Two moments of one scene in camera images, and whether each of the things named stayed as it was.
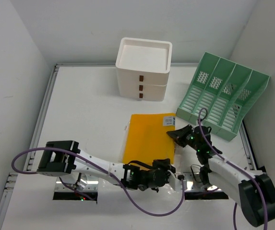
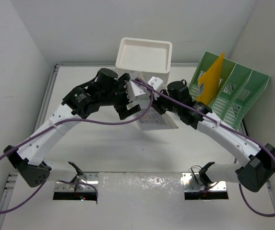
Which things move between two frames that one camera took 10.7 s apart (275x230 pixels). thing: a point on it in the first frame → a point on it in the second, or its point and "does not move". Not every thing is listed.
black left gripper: x=166 y=166 → x=119 y=106
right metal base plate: x=193 y=182 does not move
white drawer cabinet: x=143 y=67 does not move
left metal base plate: x=79 y=182 does not move
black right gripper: x=178 y=135 → x=157 y=103
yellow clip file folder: x=146 y=140 → x=208 y=83
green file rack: x=222 y=87 does not move
